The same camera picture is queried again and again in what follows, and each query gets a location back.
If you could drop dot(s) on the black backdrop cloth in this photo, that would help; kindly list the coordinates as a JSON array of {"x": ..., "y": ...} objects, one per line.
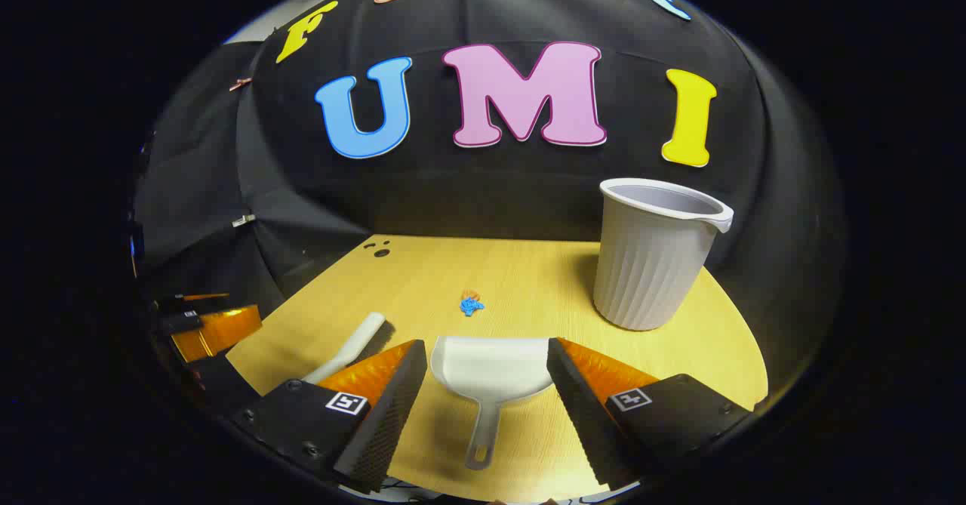
[{"x": 528, "y": 188}]

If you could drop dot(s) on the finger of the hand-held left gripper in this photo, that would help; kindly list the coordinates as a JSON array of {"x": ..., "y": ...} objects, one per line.
[
  {"x": 181, "y": 299},
  {"x": 219, "y": 331}
]

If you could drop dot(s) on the white ribbed garbage bin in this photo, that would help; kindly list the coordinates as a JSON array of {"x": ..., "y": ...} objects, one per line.
[{"x": 649, "y": 271}]

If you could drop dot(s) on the wooden desktop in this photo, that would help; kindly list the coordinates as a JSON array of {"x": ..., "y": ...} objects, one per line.
[{"x": 513, "y": 278}]

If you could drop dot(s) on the blue paper ball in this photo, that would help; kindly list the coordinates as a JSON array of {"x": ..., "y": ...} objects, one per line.
[{"x": 471, "y": 308}]

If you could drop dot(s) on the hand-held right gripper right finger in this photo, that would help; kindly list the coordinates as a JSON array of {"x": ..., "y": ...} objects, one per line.
[{"x": 582, "y": 414}]

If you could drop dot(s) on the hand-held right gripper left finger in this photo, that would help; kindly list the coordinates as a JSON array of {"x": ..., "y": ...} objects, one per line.
[{"x": 389, "y": 422}]

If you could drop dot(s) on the copper cloth clip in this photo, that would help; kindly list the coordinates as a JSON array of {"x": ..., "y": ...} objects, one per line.
[{"x": 240, "y": 83}]

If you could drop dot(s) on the white plastic dustpan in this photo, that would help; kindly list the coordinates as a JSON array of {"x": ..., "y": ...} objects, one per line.
[{"x": 490, "y": 369}]

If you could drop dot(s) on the small white broom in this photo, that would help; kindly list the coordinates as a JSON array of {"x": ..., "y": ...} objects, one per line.
[{"x": 355, "y": 343}]

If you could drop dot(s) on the white cloth clip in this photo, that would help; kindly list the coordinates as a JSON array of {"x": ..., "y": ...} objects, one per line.
[{"x": 243, "y": 221}]

